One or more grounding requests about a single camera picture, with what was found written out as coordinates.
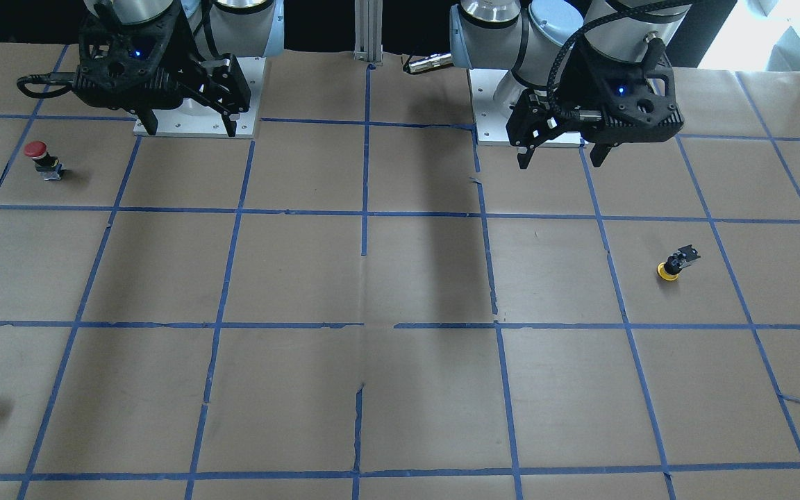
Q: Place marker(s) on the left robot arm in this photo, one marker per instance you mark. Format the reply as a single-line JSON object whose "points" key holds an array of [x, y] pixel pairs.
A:
{"points": [[535, 42]]}

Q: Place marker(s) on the silver cable connector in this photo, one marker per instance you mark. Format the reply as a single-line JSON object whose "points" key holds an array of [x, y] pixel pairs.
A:
{"points": [[433, 62]]}

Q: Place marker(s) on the aluminium profile post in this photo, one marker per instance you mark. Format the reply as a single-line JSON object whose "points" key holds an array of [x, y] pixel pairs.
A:
{"points": [[367, 22]]}

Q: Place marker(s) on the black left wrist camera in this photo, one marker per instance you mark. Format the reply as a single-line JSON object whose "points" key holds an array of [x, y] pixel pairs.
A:
{"points": [[636, 101]]}

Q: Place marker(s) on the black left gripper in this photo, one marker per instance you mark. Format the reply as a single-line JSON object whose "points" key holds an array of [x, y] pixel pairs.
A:
{"points": [[576, 78]]}

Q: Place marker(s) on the red push button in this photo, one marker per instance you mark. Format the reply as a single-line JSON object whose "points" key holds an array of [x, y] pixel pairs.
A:
{"points": [[48, 166]]}

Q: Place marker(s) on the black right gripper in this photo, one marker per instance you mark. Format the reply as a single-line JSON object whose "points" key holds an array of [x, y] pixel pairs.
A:
{"points": [[190, 71]]}

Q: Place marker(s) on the yellow push button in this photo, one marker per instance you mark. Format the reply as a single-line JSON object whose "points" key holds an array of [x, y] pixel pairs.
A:
{"points": [[682, 258]]}

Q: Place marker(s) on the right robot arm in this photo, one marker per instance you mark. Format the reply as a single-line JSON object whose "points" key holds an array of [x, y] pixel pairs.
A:
{"points": [[252, 31]]}

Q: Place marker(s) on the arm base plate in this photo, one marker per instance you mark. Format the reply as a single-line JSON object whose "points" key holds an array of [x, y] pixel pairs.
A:
{"points": [[190, 119], [493, 91]]}

